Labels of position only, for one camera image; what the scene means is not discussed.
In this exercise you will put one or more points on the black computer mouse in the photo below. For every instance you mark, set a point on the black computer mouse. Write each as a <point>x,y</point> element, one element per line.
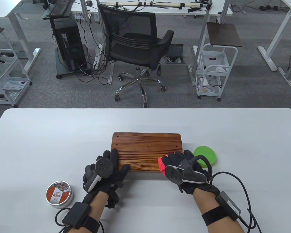
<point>89,3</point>

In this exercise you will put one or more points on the brown wooden stool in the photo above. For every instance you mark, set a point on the brown wooden stool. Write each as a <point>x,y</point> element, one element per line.
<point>148,145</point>

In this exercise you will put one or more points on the person's left forearm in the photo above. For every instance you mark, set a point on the person's left forearm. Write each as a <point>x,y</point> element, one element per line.
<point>97,208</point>

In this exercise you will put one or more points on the aluminium frame post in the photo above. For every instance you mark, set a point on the aluminium frame post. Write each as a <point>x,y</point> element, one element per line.
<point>109,72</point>
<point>201,36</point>

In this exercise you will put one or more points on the green round sponge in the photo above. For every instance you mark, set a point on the green round sponge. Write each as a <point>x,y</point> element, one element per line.
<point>207,153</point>

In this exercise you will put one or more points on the grey computer stand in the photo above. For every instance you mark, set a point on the grey computer stand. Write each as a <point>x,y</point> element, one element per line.
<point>61,68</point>

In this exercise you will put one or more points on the round metal wood wax tin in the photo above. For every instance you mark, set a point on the round metal wood wax tin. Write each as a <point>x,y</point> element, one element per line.
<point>59,194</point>

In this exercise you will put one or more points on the black computer tower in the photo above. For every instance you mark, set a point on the black computer tower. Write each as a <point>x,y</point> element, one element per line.
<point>70,46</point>

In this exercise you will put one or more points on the black and white controller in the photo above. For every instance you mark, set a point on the black and white controller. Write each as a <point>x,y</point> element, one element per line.
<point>191,173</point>
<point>104,167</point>

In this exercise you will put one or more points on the black mesh office chair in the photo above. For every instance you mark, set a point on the black mesh office chair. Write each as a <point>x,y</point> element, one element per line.
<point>135,48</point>

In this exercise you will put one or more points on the person's left hand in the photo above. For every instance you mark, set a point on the person's left hand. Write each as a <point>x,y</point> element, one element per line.
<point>115,177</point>

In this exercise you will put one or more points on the person's right hand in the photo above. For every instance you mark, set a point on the person's right hand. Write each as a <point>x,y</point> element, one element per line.
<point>178,157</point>

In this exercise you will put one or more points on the aluminium floor rail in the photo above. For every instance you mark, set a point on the aluminium floor rail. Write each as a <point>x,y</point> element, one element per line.
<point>287,79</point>

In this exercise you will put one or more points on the black floor socket box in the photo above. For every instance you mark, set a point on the black floor socket box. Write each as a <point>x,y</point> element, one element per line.
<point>175,51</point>

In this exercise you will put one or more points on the black power strip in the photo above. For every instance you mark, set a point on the black power strip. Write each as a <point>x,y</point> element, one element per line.
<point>268,7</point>

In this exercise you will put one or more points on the beige rod bundle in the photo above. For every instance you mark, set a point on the beige rod bundle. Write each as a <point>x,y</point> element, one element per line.
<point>160,4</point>

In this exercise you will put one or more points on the white power strip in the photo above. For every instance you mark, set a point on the white power strip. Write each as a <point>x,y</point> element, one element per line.
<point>97,59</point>

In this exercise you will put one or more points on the white desk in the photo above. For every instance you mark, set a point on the white desk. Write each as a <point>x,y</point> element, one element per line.
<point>4,7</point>
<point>280,32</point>
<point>160,11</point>

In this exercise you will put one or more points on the black keyboard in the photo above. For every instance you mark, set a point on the black keyboard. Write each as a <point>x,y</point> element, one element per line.
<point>59,7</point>

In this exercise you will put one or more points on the white rolling cart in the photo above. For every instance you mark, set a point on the white rolling cart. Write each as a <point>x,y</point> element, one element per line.
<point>214,91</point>
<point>12,85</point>

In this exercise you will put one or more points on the red cloth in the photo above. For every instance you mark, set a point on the red cloth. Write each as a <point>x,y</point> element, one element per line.
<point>162,165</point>

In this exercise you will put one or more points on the person's right forearm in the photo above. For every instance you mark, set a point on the person's right forearm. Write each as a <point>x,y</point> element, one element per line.
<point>208,206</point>

